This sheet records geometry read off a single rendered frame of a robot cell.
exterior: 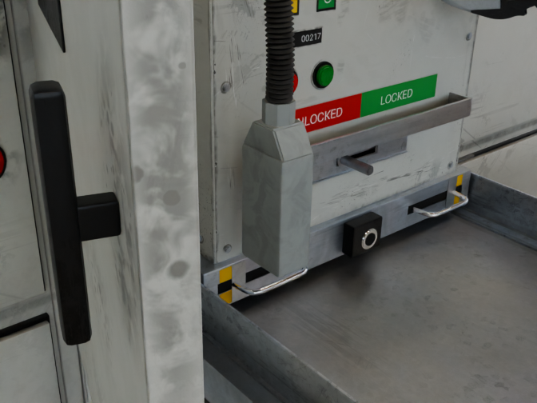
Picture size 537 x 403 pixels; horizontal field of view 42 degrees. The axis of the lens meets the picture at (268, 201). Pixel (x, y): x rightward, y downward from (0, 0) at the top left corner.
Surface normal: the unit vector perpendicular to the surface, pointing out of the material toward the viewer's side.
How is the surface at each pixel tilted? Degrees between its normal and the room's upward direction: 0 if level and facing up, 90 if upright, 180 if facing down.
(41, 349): 90
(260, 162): 90
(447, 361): 0
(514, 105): 90
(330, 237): 90
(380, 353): 0
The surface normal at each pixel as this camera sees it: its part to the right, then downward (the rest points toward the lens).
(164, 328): 0.36, 0.41
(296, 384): -0.77, 0.26
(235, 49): 0.63, 0.35
